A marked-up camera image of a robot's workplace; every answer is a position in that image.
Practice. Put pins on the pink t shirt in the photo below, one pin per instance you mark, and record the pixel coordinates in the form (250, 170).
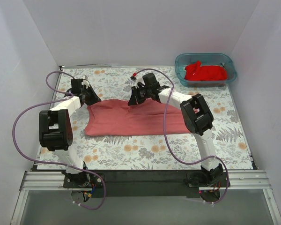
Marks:
(115, 117)

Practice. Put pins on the red t shirt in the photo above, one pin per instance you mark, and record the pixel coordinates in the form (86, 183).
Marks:
(199, 72)

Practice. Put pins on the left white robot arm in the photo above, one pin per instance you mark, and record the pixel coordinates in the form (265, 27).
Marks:
(55, 130)

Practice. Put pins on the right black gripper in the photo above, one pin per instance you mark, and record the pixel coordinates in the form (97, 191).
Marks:
(138, 94)

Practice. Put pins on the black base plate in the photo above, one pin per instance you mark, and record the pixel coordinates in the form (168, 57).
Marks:
(153, 183)

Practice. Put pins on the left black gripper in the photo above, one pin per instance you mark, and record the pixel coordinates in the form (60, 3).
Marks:
(89, 95)

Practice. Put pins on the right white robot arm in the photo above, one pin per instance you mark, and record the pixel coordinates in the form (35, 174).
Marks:
(197, 117)

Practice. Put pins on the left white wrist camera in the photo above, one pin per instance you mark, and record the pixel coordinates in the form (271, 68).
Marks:
(85, 80)

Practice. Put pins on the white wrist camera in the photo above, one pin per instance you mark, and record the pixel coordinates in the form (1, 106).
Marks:
(137, 81)
(85, 80)

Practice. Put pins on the teal plastic bin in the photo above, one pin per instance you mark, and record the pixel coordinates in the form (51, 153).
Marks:
(219, 59)

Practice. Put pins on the floral table mat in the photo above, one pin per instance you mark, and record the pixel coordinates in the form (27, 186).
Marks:
(155, 152)

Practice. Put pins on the aluminium frame rail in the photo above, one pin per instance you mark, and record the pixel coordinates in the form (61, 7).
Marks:
(55, 180)

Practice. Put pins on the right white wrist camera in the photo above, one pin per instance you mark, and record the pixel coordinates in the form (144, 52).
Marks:
(137, 81)

